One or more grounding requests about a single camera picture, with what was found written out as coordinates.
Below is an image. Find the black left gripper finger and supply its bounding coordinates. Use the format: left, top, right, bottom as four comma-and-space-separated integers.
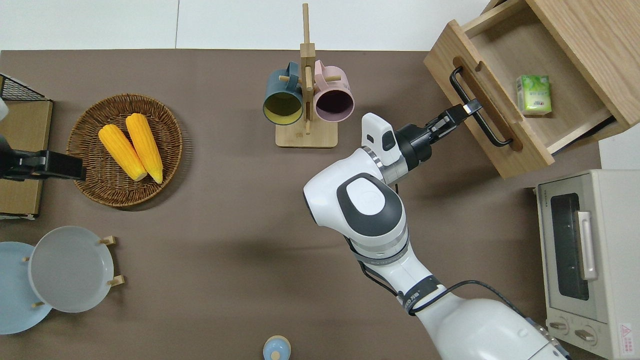
46, 151, 87, 182

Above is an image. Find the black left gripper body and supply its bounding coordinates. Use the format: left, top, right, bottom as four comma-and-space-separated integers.
0, 134, 51, 182

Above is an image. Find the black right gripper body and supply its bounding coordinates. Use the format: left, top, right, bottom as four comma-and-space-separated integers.
397, 117, 445, 171

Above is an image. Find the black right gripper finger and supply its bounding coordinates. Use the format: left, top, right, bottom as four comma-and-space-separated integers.
429, 119, 464, 144
436, 98, 484, 127

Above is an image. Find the black metal drawer handle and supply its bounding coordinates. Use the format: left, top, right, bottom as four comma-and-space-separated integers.
449, 65, 515, 148

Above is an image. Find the light wooden drawer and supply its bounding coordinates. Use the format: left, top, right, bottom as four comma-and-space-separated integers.
423, 0, 617, 180

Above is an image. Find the brown wicker basket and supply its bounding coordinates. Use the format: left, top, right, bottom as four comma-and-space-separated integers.
66, 93, 184, 209

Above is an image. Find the yellow corn cob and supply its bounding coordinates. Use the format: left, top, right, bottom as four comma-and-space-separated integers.
97, 123, 149, 182
124, 112, 165, 185

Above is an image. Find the green tissue pack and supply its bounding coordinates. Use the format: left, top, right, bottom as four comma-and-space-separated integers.
515, 74, 553, 117

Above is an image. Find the pink mug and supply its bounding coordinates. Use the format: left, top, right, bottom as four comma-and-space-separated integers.
313, 59, 356, 124

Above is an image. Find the grey plate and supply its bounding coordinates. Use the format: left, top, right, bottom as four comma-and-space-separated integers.
27, 225, 115, 314

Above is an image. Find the wooden mug rack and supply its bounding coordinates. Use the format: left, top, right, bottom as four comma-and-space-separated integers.
275, 2, 340, 149

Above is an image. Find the wooden plate rack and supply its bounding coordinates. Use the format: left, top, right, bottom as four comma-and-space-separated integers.
20, 235, 126, 309

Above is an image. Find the dark blue mug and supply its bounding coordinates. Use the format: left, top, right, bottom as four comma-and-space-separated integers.
262, 60, 305, 126

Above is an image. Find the light blue plate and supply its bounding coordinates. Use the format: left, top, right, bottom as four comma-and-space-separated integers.
0, 241, 54, 335

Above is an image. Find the light wooden cabinet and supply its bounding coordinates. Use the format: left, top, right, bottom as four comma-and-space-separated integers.
481, 0, 640, 142

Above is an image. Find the brown table mat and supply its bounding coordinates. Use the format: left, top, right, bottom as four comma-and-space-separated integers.
0, 48, 604, 360

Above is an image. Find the white toaster oven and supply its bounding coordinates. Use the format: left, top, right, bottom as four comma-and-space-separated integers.
534, 169, 640, 360

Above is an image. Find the light blue round button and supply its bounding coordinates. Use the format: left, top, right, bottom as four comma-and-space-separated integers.
262, 335, 292, 360

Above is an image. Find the wooden shelf with wire mesh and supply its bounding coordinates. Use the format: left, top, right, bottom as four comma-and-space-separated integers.
0, 73, 54, 221

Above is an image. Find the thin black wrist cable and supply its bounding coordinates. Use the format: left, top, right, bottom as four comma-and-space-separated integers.
345, 182, 407, 302

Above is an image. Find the thick black cable with connector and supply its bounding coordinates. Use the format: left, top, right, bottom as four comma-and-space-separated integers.
407, 279, 572, 360

